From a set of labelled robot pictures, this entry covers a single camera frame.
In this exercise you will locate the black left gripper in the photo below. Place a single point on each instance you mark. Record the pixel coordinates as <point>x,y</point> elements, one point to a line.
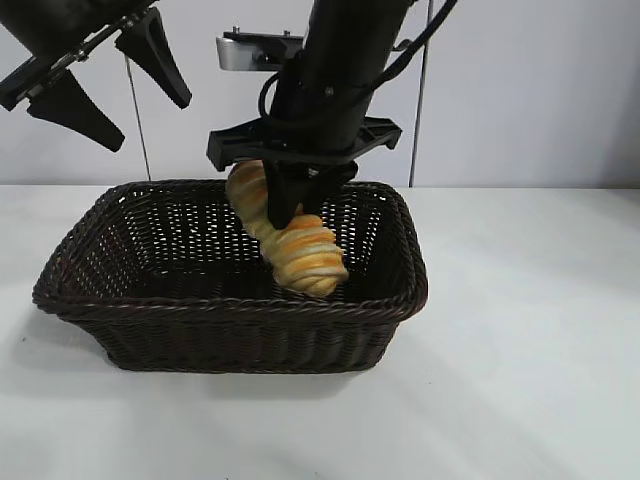
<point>60,25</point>

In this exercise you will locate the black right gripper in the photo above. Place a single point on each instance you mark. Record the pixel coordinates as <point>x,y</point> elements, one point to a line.
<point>320,125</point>

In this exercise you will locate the long twisted striped bread loaf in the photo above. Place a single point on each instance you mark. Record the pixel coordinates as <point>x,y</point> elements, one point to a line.
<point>305,255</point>

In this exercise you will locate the dark brown woven wicker basket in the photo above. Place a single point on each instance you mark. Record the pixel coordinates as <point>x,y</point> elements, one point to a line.
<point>225,330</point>

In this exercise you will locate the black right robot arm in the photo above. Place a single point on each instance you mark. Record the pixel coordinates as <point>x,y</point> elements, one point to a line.
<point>350,30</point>

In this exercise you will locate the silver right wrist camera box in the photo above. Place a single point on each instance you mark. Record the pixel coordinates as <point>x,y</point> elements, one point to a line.
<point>240,52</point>

